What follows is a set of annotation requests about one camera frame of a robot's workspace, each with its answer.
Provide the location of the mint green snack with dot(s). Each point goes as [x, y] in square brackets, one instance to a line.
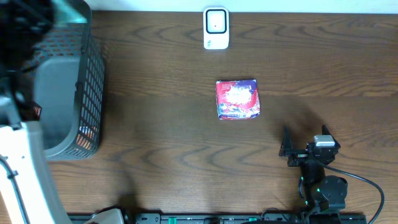
[65, 13]

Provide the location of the orange Top chocolate bar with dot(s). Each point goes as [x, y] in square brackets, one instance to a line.
[31, 111]

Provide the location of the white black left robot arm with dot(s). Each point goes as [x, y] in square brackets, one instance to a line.
[27, 186]

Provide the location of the grey plastic mesh basket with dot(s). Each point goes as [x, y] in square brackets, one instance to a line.
[68, 74]

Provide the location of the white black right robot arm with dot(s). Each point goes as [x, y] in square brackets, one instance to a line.
[324, 195]

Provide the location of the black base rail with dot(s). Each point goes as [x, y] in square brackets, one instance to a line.
[271, 217]

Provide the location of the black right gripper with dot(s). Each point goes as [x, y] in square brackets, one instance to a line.
[298, 155]

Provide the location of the red purple snack bag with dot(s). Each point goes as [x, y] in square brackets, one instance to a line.
[237, 99]

